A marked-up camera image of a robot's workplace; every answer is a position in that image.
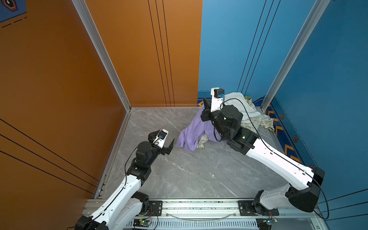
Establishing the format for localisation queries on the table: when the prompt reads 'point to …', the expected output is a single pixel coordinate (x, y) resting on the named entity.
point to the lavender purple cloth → (188, 138)
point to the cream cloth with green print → (247, 122)
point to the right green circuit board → (269, 221)
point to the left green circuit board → (141, 223)
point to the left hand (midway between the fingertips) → (165, 133)
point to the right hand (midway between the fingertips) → (202, 99)
